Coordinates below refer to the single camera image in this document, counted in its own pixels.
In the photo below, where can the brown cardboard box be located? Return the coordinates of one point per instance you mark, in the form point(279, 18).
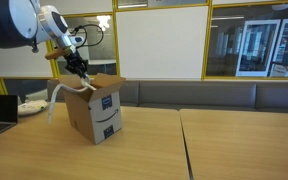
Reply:
point(96, 113)

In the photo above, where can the white rounded device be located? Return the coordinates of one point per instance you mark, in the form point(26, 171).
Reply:
point(32, 107)

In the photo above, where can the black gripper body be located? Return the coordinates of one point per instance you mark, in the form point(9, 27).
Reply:
point(76, 64)

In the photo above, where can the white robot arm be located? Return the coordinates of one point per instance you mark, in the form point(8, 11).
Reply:
point(27, 23)

